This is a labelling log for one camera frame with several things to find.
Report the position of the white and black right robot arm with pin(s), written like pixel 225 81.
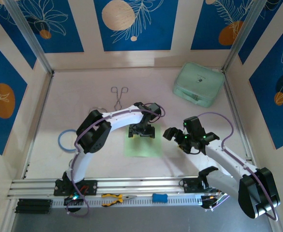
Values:
pixel 228 159

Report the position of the yellow and black pliers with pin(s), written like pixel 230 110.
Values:
pixel 119 198

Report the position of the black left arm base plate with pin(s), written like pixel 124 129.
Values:
pixel 90 187

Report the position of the black stacked bars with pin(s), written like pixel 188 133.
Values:
pixel 33 206

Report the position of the aluminium corner post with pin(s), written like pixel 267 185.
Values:
pixel 242 33
pixel 32 38

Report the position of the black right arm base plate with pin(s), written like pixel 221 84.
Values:
pixel 189 186

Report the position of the aluminium rail frame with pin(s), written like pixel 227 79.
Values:
pixel 136 184

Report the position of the aluminium side rail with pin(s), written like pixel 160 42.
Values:
pixel 45 96
pixel 233 108

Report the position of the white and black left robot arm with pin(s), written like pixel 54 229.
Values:
pixel 129 118

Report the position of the mint green zipper pouch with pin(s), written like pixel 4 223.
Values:
pixel 197 82

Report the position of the metal scissor tongs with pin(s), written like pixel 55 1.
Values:
pixel 118 99

